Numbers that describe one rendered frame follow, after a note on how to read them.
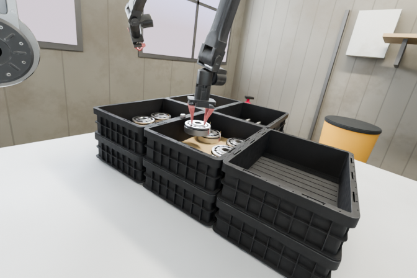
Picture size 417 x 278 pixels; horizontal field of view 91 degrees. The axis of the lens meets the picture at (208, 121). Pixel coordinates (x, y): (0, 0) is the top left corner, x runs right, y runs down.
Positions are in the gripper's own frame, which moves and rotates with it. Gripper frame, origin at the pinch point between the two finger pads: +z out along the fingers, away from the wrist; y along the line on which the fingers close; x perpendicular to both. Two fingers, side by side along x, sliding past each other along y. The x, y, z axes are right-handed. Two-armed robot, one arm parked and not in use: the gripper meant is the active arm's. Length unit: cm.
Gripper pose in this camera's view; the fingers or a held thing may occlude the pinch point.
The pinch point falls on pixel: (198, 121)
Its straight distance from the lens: 79.7
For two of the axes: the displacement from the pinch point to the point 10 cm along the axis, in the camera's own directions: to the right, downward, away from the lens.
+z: -1.5, 9.5, 2.8
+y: -9.7, -0.8, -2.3
